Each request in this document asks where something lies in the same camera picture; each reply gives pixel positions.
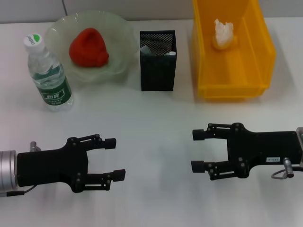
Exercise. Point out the black mesh pen holder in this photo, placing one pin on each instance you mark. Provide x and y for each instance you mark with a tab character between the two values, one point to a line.
158	75

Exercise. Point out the white paper ball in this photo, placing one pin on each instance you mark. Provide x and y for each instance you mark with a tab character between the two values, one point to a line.
222	35

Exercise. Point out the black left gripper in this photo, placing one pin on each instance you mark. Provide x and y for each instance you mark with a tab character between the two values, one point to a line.
52	168

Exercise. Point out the yellow plastic bin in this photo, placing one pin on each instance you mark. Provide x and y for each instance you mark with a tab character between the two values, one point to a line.
236	75

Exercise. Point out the clear water bottle green label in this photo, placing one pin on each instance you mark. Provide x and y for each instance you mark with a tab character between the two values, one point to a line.
54	92

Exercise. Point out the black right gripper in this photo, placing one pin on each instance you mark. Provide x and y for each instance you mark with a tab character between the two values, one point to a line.
260	149

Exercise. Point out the green utility knife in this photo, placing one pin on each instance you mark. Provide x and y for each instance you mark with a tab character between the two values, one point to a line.
170	53

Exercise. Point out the grey metal pen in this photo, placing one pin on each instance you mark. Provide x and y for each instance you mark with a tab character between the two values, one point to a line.
146	50

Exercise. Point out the red-orange fruit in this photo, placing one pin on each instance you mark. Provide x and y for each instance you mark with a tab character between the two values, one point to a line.
88	49

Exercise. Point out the pale green glass fruit plate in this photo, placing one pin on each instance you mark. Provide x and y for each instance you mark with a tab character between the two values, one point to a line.
118	35

